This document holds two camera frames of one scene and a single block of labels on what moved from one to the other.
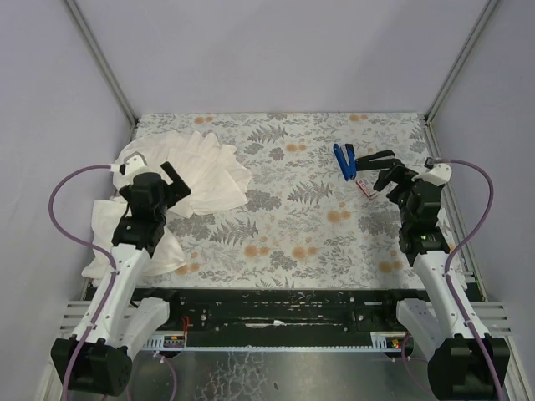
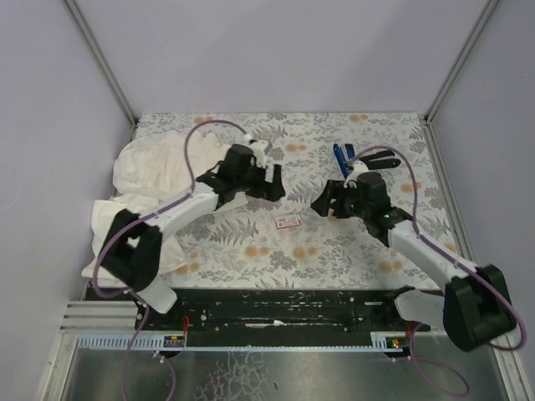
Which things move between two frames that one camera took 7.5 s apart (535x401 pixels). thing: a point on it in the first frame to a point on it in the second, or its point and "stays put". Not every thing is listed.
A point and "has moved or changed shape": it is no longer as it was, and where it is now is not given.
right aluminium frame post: (486, 12) stays put
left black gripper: (165, 190) to (264, 185)
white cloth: (213, 173) stays put
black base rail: (277, 316) stays put
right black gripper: (398, 172) to (335, 200)
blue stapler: (346, 158) stays put
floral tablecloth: (299, 224) stays put
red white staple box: (364, 186) has moved or changed shape
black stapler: (368, 163) stays put
